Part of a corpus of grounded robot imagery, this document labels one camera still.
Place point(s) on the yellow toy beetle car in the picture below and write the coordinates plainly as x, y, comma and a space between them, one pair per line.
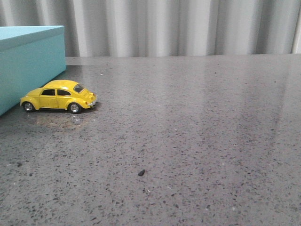
59, 94

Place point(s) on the light blue box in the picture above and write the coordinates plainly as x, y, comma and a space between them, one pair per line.
30, 56

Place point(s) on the small black debris piece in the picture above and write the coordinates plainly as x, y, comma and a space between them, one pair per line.
141, 173

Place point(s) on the grey pleated curtain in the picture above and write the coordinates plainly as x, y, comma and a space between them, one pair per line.
159, 28

